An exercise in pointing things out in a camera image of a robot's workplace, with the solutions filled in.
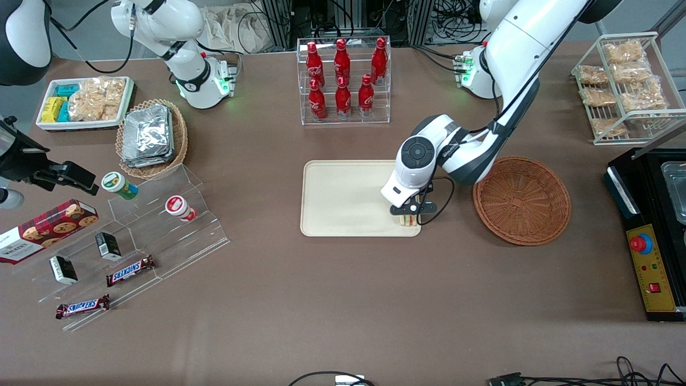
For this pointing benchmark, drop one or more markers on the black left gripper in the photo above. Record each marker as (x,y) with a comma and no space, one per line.
(430,189)

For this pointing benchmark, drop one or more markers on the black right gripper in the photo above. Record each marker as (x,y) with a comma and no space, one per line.
(22,163)

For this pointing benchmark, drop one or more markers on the triangle sandwich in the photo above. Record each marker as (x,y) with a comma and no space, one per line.
(409,221)

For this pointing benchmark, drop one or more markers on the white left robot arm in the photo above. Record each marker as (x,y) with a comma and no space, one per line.
(514,43)

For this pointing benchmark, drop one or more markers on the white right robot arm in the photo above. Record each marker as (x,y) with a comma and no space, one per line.
(161,21)

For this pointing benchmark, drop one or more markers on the white rectangular snack tray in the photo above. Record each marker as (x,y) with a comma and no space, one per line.
(80,126)

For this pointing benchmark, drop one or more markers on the beige plastic serving tray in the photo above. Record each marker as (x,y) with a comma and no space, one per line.
(343,198)

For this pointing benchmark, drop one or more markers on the round brown wicker basket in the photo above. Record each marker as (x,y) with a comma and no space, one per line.
(522,201)

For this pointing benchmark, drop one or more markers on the oval brown wicker basket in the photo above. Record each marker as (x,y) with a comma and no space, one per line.
(180,139)

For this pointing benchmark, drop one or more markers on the red tartan cookie box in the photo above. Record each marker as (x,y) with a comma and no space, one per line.
(48,230)

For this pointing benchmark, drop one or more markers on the green lidded snack cup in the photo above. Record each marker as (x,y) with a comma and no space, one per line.
(119,185)

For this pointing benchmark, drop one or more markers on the teal snack packet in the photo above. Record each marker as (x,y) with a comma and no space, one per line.
(64,112)
(67,90)

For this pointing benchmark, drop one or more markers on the yellow snack packet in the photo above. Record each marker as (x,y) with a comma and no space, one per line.
(51,110)

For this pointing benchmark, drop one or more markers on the small black box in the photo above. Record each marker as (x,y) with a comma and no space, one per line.
(63,269)
(108,246)

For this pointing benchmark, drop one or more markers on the silver foil packet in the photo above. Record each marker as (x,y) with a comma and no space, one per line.
(147,131)
(150,162)

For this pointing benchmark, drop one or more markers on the clear acrylic bottle rack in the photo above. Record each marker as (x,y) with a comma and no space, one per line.
(383,104)

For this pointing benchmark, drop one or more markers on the brown Snickers bar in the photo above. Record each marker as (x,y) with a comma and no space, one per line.
(130,271)
(82,306)

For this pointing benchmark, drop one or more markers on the red cola bottle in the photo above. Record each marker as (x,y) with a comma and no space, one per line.
(343,102)
(314,67)
(317,104)
(379,61)
(342,63)
(366,99)

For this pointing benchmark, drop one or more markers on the red lidded snack cup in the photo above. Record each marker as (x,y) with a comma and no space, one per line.
(179,208)

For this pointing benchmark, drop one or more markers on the clear acrylic stepped display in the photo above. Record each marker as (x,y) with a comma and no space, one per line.
(177,252)

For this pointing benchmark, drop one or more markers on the small silver device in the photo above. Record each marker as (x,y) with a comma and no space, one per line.
(349,380)

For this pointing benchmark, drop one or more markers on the clear bag of rice crackers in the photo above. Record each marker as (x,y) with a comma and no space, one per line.
(624,52)
(593,75)
(632,73)
(643,96)
(598,97)
(608,127)

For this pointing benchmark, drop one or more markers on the black machine with yellow panel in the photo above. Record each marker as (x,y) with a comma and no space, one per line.
(638,214)

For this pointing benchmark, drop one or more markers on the beige cloth bag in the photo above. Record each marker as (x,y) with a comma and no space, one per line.
(236,27)

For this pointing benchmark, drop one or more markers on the red emergency stop button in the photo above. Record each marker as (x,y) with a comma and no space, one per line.
(639,244)

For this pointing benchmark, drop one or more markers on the metal container in machine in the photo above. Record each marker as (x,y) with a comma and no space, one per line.
(676,187)

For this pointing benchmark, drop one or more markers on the aluminium frame post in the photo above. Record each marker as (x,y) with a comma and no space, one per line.
(419,21)
(276,21)

